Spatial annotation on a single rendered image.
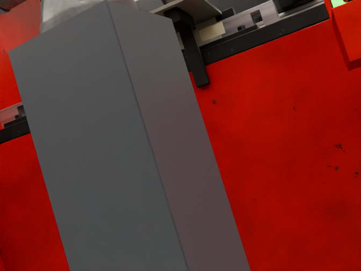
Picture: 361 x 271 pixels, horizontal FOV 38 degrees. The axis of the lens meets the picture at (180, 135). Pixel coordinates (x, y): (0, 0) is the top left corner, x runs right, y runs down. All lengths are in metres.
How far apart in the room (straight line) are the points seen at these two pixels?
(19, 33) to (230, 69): 1.20
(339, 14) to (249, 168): 0.55
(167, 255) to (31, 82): 0.30
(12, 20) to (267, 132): 1.37
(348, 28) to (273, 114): 0.43
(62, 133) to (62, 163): 0.04
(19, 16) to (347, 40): 1.69
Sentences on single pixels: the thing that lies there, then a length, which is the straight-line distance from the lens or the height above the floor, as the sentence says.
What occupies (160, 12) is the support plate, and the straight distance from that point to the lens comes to 1.50.
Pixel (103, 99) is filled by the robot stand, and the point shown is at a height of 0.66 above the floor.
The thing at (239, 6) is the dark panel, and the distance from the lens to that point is 2.25.
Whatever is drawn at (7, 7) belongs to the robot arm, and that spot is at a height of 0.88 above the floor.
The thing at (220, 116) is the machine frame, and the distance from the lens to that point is 1.54.
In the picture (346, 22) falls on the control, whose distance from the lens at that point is 1.18.
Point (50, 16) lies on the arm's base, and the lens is 0.77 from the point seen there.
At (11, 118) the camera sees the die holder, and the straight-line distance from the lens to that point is 2.01.
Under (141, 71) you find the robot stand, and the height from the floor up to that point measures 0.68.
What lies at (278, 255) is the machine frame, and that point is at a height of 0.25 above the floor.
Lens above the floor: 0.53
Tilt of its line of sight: 5 degrees up
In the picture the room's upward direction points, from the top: 17 degrees counter-clockwise
